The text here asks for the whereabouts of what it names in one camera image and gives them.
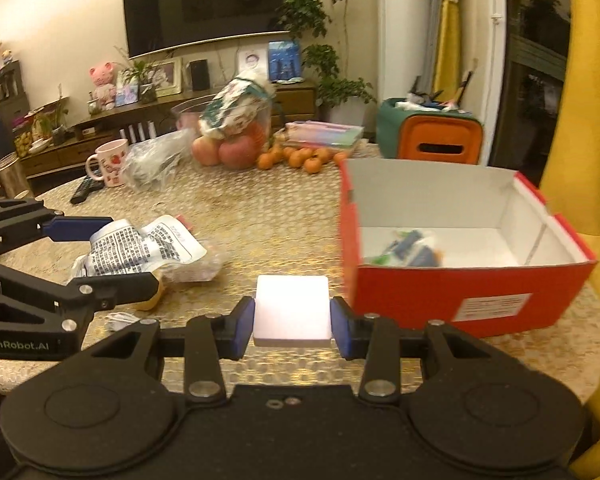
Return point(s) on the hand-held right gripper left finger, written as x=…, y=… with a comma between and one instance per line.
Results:
x=246, y=327

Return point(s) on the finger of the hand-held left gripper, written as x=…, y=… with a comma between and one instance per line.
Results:
x=75, y=227
x=120, y=291

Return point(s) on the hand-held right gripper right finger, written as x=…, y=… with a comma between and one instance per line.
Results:
x=341, y=327

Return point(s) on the white printed plastic packet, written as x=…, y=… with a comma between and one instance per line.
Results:
x=130, y=245

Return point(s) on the white square block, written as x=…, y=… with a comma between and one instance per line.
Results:
x=291, y=310

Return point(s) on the red cardboard box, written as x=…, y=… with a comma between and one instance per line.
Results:
x=405, y=300

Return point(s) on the gold floral patterned desktop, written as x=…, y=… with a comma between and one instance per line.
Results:
x=280, y=220

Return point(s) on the black remote control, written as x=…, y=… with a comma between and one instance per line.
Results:
x=86, y=191

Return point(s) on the pink strawberry mug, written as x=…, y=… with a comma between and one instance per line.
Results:
x=112, y=162

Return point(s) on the metal canister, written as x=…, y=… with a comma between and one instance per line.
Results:
x=14, y=175

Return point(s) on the fruit plate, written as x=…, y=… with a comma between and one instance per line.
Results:
x=30, y=145

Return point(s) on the clear plastic bag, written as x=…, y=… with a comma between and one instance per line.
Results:
x=155, y=160

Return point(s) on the white router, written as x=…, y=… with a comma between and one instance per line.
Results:
x=139, y=132

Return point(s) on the small picture card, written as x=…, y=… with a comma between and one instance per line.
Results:
x=126, y=94

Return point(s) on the pink pig plush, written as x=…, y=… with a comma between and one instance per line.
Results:
x=102, y=82

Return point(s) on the red apple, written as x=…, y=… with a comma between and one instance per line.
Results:
x=207, y=152
x=239, y=152

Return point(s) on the dark wooden shelf unit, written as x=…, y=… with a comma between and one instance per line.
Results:
x=10, y=87

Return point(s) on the glass bowl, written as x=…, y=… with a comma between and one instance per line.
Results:
x=185, y=112

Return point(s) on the small plant in vase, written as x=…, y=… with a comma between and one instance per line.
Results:
x=142, y=77

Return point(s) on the framed photo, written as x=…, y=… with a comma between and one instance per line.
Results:
x=166, y=77

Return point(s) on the pile of small tangerines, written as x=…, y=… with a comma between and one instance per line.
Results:
x=297, y=157

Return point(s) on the orange fruit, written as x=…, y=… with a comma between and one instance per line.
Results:
x=254, y=136

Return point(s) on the black speaker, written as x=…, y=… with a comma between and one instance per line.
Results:
x=199, y=74

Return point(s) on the printed cloth bag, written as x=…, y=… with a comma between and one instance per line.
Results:
x=235, y=105

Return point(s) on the green orange storage box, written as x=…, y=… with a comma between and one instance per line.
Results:
x=440, y=140

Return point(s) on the wooden television cabinet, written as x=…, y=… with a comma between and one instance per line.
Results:
x=295, y=100

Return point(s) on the portrait photo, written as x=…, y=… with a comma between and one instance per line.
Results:
x=252, y=62

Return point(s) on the blue picture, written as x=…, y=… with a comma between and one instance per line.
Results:
x=284, y=60

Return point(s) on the grey curtain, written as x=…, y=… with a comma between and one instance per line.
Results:
x=432, y=35

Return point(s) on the yellow curtain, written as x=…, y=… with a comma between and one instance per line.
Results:
x=450, y=35

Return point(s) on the tall potted tree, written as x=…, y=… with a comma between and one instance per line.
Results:
x=305, y=15

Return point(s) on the yellow chair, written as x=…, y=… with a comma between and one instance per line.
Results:
x=590, y=110

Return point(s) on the wall television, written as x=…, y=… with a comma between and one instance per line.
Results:
x=205, y=5

